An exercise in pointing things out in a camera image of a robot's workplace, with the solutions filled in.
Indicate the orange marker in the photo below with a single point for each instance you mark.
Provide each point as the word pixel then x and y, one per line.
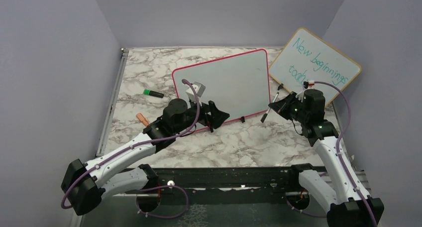
pixel 142 119

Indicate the green and black highlighter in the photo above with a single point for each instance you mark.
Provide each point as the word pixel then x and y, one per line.
pixel 153 93

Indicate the yellow framed whiteboard with writing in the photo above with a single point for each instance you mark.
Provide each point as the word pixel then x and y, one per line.
pixel 307 57

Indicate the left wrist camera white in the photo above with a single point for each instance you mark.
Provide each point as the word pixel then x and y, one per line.
pixel 195 91

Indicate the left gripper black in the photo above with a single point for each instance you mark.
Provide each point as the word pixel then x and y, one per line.
pixel 216 117

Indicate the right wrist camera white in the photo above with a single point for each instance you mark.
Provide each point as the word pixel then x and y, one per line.
pixel 306 86

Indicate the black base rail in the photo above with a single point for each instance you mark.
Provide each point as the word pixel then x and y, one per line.
pixel 241 185

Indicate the black marker cap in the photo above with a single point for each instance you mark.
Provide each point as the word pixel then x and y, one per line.
pixel 263 117

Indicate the red framed whiteboard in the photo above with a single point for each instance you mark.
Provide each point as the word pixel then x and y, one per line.
pixel 237 84

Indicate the aluminium frame left rail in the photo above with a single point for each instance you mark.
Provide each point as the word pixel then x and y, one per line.
pixel 111 106

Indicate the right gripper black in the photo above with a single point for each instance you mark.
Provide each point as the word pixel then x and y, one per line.
pixel 281 107

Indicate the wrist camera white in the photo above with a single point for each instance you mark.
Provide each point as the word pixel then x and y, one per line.
pixel 195 91
pixel 306 86

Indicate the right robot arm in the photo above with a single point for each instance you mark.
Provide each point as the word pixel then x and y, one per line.
pixel 346 202

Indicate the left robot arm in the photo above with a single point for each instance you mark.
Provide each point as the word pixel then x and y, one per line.
pixel 85 184

